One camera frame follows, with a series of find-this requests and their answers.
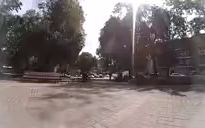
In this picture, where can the brick building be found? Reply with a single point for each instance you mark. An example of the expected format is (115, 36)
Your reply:
(190, 56)

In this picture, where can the row of parked cars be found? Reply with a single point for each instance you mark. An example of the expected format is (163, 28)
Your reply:
(96, 76)

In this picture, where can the row of trees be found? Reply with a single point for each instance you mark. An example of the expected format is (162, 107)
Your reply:
(56, 40)

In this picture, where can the tall pale pole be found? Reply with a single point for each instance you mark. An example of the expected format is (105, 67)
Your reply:
(133, 40)

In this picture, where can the grey brick pavement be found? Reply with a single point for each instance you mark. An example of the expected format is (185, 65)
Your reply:
(100, 106)

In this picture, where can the white car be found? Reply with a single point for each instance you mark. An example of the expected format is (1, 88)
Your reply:
(177, 74)

